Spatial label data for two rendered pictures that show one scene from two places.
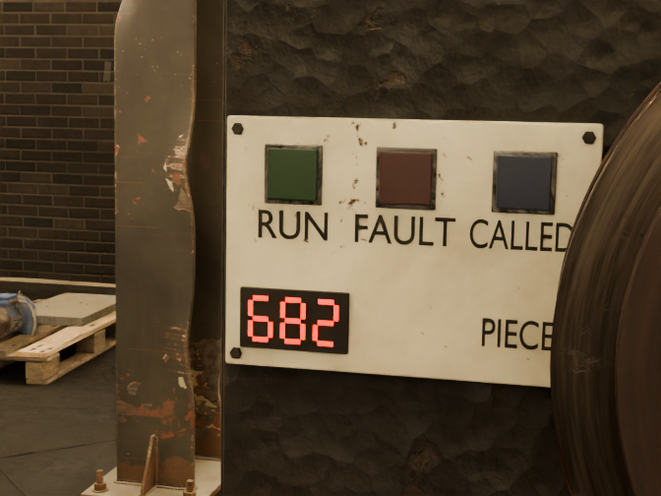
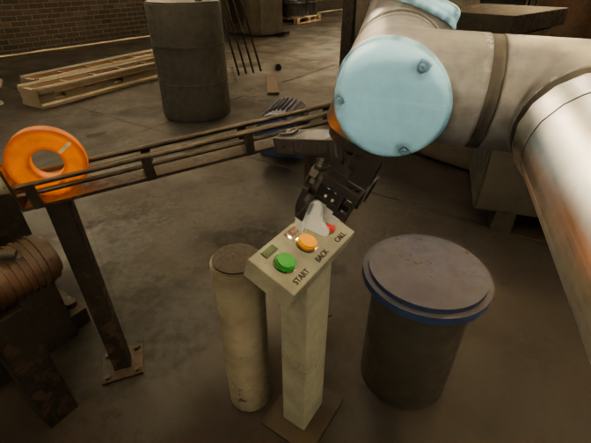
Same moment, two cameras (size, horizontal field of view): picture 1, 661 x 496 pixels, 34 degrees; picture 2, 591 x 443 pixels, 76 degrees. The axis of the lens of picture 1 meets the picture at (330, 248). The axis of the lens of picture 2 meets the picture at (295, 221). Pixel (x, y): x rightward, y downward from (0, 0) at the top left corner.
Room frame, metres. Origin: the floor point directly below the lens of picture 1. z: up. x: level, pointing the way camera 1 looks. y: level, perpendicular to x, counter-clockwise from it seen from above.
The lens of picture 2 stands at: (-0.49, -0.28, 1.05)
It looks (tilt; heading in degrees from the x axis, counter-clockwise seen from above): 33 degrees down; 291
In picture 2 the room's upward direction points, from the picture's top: straight up
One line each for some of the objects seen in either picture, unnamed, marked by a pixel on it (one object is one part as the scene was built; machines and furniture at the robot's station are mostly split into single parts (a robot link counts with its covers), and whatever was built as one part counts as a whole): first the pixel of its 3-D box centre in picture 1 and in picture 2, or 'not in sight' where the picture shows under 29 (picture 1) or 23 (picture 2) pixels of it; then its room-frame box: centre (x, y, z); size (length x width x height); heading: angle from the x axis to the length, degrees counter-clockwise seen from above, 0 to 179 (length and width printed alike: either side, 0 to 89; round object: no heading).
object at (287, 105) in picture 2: not in sight; (287, 126); (0.49, -2.65, 0.17); 0.57 x 0.31 x 0.34; 97
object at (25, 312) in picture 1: (18, 313); not in sight; (4.99, 1.44, 0.25); 0.40 x 0.24 x 0.22; 167
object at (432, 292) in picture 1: (405, 248); not in sight; (0.76, -0.05, 1.15); 0.26 x 0.02 x 0.18; 77
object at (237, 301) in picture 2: not in sight; (244, 335); (-0.12, -0.86, 0.26); 0.12 x 0.12 x 0.52
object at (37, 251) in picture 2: not in sight; (35, 337); (0.37, -0.65, 0.27); 0.22 x 0.13 x 0.53; 77
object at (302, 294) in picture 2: not in sight; (304, 340); (-0.29, -0.86, 0.31); 0.24 x 0.16 x 0.62; 77
